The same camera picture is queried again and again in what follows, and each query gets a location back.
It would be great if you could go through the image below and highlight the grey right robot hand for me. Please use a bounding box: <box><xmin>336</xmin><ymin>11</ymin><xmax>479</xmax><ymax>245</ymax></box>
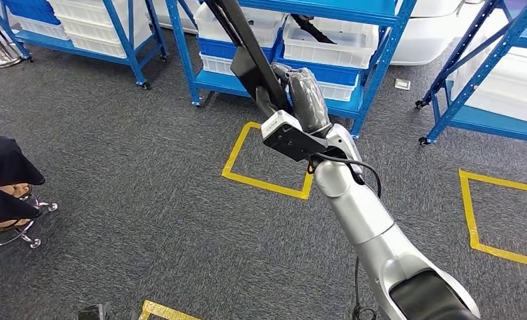
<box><xmin>255</xmin><ymin>62</ymin><xmax>334</xmax><ymax>136</ymax></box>

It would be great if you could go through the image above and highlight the black plastic frame part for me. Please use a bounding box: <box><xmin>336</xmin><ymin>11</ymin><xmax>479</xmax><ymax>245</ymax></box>
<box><xmin>201</xmin><ymin>0</ymin><xmax>294</xmax><ymax>113</ymax></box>

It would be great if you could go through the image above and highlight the blue metal shelf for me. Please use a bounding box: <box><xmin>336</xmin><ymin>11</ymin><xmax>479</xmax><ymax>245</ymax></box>
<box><xmin>414</xmin><ymin>0</ymin><xmax>527</xmax><ymax>147</ymax></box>
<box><xmin>163</xmin><ymin>0</ymin><xmax>419</xmax><ymax>139</ymax></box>
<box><xmin>0</xmin><ymin>0</ymin><xmax>169</xmax><ymax>91</ymax></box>

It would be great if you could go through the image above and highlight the yellow floor tape square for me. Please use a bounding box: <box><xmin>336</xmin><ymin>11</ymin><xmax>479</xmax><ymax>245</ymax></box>
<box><xmin>137</xmin><ymin>300</ymin><xmax>203</xmax><ymax>320</ymax></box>
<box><xmin>458</xmin><ymin>169</ymin><xmax>527</xmax><ymax>271</ymax></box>
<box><xmin>221</xmin><ymin>121</ymin><xmax>314</xmax><ymax>201</ymax></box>

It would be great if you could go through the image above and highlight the white vehicle with red stripe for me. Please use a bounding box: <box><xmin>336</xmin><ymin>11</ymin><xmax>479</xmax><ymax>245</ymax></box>
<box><xmin>150</xmin><ymin>0</ymin><xmax>472</xmax><ymax>67</ymax></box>

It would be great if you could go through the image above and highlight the stack of white crates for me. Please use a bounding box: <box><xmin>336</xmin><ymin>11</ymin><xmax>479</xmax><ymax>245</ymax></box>
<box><xmin>49</xmin><ymin>0</ymin><xmax>153</xmax><ymax>59</ymax></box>
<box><xmin>448</xmin><ymin>37</ymin><xmax>527</xmax><ymax>125</ymax></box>

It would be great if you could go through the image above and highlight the chrome stool with casters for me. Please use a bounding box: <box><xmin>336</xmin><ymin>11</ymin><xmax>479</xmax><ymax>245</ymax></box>
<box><xmin>0</xmin><ymin>182</ymin><xmax>59</xmax><ymax>263</ymax></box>

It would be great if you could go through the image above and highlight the chrome stanchion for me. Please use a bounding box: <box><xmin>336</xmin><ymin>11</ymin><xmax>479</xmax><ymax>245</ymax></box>
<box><xmin>0</xmin><ymin>6</ymin><xmax>25</xmax><ymax>69</ymax></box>

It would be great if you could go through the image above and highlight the person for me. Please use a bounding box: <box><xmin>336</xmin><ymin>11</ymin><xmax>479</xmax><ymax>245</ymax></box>
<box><xmin>0</xmin><ymin>125</ymin><xmax>47</xmax><ymax>227</ymax></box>

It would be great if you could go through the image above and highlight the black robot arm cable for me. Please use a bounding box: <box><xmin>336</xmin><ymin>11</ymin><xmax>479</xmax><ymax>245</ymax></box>
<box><xmin>306</xmin><ymin>152</ymin><xmax>383</xmax><ymax>320</ymax></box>

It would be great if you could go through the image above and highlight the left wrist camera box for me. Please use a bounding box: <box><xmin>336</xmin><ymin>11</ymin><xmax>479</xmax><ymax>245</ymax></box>
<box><xmin>77</xmin><ymin>302</ymin><xmax>114</xmax><ymax>320</ymax></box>

